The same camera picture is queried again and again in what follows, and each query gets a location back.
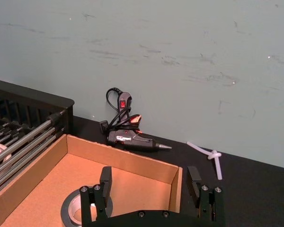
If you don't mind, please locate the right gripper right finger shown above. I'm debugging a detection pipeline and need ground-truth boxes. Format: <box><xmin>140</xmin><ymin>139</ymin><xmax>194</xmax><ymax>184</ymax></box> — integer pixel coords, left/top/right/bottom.
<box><xmin>186</xmin><ymin>166</ymin><xmax>225</xmax><ymax>223</ymax></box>

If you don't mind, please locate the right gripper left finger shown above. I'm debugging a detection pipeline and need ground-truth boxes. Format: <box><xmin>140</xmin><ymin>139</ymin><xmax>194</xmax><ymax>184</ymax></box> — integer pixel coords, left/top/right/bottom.
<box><xmin>79</xmin><ymin>166</ymin><xmax>114</xmax><ymax>222</ymax></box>

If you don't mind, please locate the roll of silver tape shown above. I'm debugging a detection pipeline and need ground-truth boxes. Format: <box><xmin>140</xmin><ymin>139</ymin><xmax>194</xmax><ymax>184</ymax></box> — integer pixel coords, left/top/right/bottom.
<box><xmin>61</xmin><ymin>191</ymin><xmax>114</xmax><ymax>227</ymax></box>

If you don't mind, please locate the black table cloth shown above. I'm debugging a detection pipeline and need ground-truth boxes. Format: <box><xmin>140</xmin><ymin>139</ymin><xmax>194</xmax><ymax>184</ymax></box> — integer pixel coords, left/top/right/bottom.
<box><xmin>72</xmin><ymin>115</ymin><xmax>284</xmax><ymax>227</ymax></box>

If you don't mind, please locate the white three-armed plastic piece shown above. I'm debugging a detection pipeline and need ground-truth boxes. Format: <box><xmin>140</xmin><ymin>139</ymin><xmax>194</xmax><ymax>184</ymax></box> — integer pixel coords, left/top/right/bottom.
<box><xmin>186</xmin><ymin>141</ymin><xmax>224</xmax><ymax>181</ymax></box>

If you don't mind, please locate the shallow brown cardboard tray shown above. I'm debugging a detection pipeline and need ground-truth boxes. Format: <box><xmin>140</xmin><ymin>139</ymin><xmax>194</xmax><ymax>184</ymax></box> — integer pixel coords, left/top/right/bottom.
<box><xmin>0</xmin><ymin>134</ymin><xmax>183</xmax><ymax>227</ymax></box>

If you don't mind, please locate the black rack with steel bars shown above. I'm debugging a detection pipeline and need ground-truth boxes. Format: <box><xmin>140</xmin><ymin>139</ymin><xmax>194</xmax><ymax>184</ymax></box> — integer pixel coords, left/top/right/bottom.
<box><xmin>0</xmin><ymin>78</ymin><xmax>75</xmax><ymax>201</ymax></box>

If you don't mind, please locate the black corded tool, red switch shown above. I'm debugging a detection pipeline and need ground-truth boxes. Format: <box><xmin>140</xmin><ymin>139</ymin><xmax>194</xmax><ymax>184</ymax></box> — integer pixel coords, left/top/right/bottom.
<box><xmin>99</xmin><ymin>87</ymin><xmax>173</xmax><ymax>152</ymax></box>

